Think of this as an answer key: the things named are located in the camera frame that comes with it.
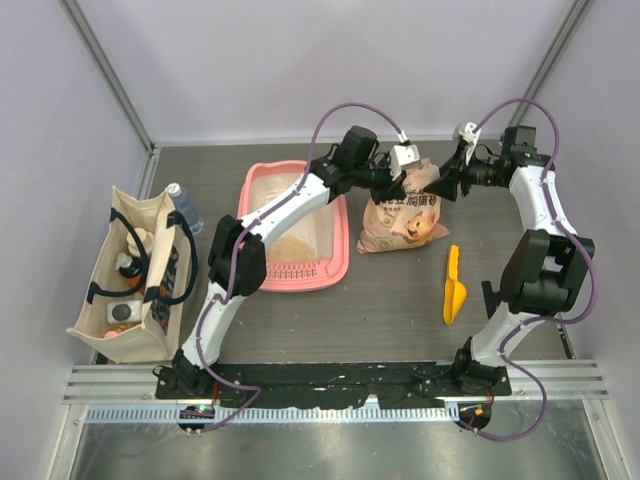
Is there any beige canvas tote bag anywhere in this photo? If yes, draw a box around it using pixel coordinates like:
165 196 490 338
67 188 199 363

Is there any clear plastic water bottle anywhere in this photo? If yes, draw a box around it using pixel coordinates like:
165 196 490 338
166 182 204 234

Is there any tan litter pile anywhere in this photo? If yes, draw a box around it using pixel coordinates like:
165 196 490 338
266 235 317 263

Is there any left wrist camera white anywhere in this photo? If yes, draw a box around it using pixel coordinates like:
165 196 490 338
389 131 421 180

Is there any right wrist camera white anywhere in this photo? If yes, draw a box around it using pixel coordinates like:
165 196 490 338
452 122 481 165

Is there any yellow plastic scoop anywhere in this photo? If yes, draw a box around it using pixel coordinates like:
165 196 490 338
443 245 467 325

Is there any beige wooden item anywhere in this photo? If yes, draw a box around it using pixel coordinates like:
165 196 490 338
126 227 155 258

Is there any pink cat litter bag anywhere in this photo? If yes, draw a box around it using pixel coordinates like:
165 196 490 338
356 158 449 253

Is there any dark bottle white pump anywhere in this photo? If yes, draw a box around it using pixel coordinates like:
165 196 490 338
115 253 144 282

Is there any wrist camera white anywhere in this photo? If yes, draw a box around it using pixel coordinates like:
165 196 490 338
389 131 421 180
452 122 481 165

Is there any aluminium rail frame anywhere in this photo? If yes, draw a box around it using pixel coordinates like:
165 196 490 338
63 360 608 431

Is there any pink litter box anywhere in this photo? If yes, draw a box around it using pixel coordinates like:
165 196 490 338
237 160 350 292

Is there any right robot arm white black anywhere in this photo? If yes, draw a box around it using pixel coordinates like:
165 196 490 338
425 122 595 395

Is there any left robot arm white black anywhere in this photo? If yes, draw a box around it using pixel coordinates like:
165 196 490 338
171 126 420 399

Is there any white bottle grey cap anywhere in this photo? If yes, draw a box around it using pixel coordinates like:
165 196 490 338
107 300 142 325

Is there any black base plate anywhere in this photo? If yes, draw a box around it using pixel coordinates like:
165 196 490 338
153 362 512 410

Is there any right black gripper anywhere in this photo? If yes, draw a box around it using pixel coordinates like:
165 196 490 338
423 143 504 202

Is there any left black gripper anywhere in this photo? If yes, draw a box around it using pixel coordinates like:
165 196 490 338
353 154 408 207

